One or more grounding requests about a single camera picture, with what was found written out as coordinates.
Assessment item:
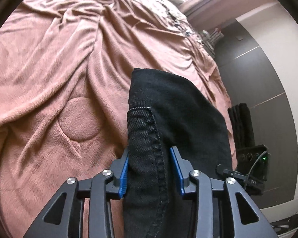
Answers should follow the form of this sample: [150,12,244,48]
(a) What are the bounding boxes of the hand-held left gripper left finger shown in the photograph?
[22,147,130,238]

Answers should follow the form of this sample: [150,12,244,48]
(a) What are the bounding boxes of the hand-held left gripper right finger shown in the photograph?
[169,146,276,238]

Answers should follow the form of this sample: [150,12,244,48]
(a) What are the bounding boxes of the black pants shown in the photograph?
[123,67,234,238]

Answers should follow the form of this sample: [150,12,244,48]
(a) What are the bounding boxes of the folded black clothes stack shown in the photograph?
[227,102,256,152]

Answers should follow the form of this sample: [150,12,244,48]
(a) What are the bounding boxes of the thin black cable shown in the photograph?
[245,150,269,186]

